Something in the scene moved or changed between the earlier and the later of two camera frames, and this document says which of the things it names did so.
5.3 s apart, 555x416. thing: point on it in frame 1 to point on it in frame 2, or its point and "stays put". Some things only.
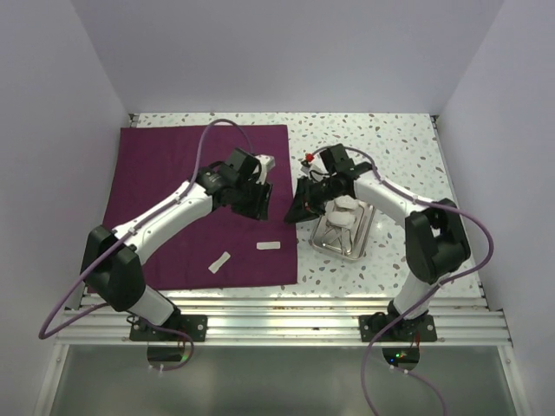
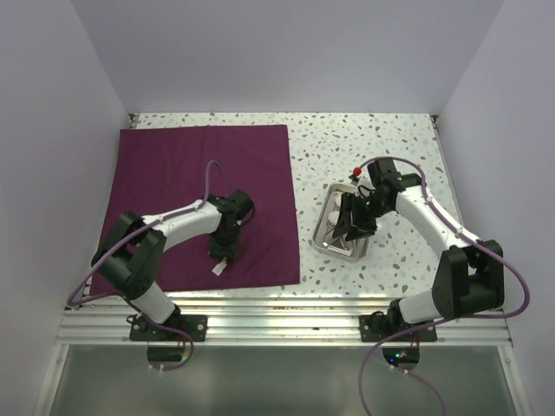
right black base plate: (421, 328) stays put
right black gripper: (303, 192) to (345, 222)
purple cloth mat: (225, 248) stays put
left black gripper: (258, 209) to (229, 251)
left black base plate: (194, 326) stays put
